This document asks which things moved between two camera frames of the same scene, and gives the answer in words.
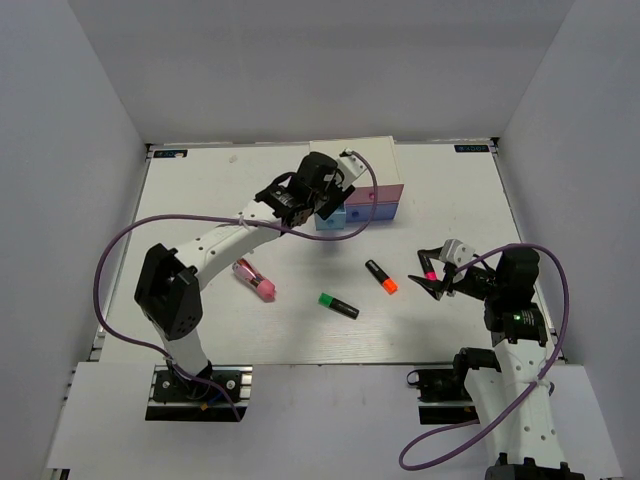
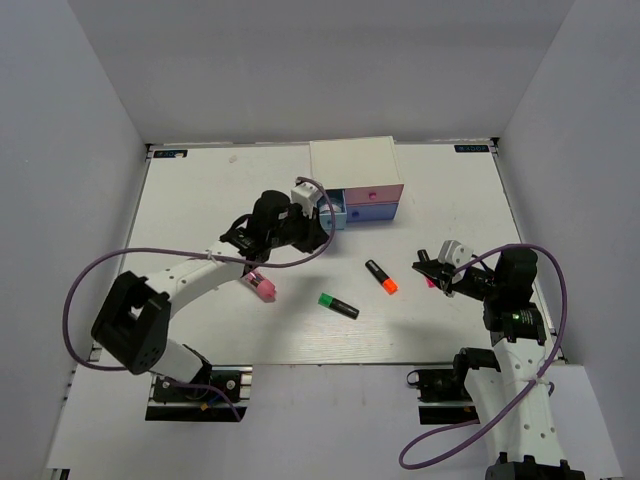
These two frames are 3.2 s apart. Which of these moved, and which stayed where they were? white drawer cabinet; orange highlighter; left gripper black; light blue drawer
Moved: left gripper black
Stayed: light blue drawer; orange highlighter; white drawer cabinet
